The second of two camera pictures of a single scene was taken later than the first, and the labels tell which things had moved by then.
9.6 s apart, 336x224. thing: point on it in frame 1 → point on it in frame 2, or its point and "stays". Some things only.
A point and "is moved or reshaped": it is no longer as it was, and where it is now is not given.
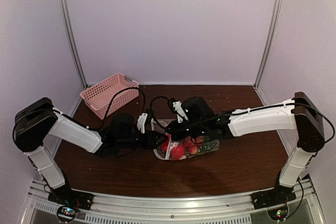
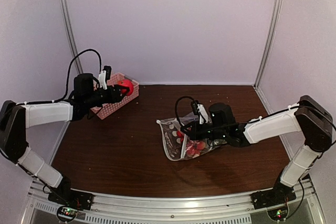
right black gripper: [176, 135] → [195, 136]
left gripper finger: [160, 139] → [121, 88]
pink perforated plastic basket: [97, 98] stays
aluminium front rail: [233, 209] stays
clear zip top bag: [173, 149] is moved or reshaped
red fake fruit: [178, 152] → [127, 83]
